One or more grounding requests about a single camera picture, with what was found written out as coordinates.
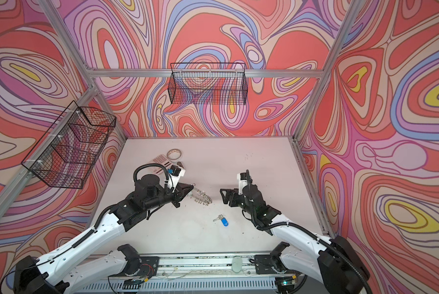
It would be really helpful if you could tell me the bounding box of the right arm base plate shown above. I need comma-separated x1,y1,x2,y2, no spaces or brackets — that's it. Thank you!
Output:
251,254,295,274

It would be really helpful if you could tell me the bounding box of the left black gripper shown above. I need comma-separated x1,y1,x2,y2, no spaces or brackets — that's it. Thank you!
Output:
143,183,195,213

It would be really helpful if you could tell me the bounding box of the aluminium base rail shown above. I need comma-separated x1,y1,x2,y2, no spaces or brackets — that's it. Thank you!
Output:
75,252,310,294

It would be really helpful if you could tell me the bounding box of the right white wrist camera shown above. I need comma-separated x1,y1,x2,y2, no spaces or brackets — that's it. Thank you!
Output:
237,172,248,195

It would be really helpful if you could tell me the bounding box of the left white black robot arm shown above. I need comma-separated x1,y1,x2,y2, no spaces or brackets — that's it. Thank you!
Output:
12,164,194,294

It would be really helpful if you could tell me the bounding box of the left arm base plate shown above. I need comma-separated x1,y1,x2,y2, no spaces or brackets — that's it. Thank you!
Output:
111,256,160,277

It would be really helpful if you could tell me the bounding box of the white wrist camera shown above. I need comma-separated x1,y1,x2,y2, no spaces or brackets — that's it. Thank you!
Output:
237,172,248,195
167,165,185,188

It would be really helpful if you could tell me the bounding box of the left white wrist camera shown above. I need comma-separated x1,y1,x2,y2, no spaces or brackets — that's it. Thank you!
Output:
167,165,185,188

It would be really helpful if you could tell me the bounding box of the black wire basket back wall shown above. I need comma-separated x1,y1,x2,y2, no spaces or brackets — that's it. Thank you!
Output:
167,62,248,105

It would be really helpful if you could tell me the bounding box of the white oval puck on rail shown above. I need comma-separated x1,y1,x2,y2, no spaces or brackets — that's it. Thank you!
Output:
231,256,243,273

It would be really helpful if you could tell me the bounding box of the metal disc key ring holder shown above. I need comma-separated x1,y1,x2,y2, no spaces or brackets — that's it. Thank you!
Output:
188,187,213,206

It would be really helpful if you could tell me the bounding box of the black wire basket left wall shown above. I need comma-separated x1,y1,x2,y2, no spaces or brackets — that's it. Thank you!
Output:
21,101,117,189

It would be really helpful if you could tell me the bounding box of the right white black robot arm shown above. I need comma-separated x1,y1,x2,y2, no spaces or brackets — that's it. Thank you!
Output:
220,171,372,294

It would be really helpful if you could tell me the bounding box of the black wire basket wall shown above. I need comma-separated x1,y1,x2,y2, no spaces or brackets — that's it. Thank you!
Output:
21,101,117,189
167,62,248,105

